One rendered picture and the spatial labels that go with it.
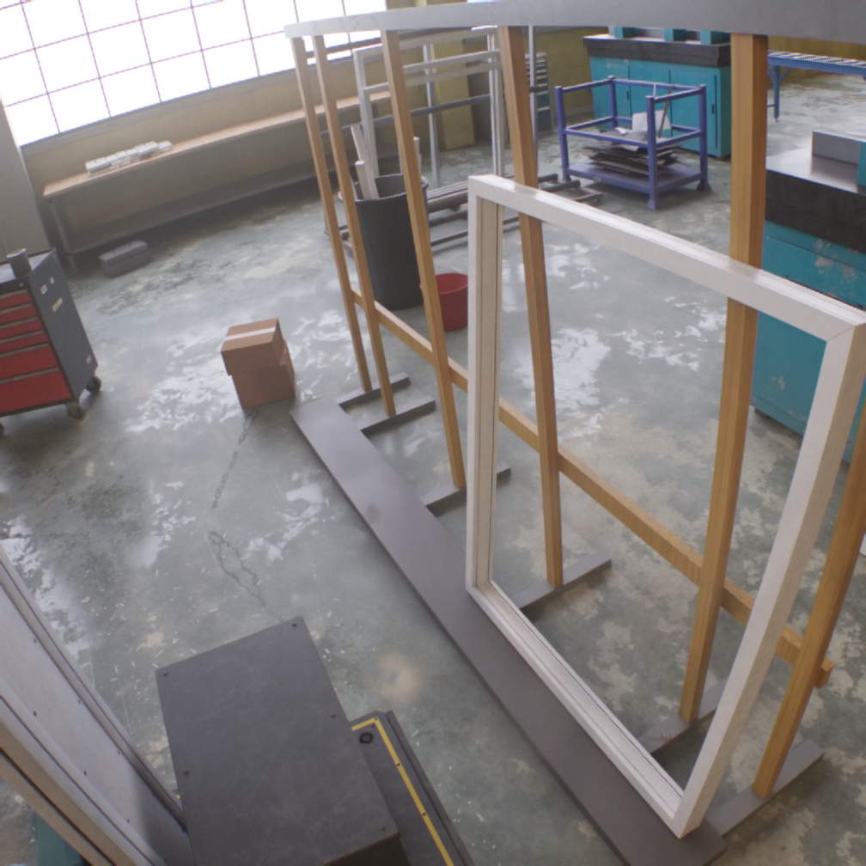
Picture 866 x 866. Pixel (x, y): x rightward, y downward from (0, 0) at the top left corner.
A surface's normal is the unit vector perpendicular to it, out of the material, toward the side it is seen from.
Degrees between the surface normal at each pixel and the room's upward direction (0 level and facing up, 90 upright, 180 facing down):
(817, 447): 82
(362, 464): 0
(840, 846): 0
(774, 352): 90
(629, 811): 0
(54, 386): 90
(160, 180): 90
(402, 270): 94
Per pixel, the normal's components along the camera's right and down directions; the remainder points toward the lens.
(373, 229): -0.36, 0.60
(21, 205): 0.46, 0.42
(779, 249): -0.88, 0.36
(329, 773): -0.14, -0.83
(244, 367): 0.08, 0.53
